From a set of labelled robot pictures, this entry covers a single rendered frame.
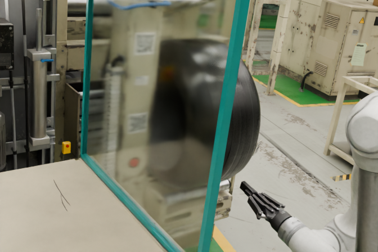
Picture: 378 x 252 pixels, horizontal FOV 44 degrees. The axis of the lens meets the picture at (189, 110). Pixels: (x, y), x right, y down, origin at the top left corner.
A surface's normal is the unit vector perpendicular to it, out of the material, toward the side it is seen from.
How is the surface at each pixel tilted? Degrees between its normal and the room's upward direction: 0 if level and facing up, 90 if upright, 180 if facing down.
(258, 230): 0
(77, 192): 0
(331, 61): 90
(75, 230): 0
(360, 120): 87
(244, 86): 52
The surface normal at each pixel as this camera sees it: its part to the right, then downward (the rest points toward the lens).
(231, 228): 0.12, -0.93
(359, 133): -0.63, 0.11
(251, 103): 0.56, -0.10
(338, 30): -0.90, 0.05
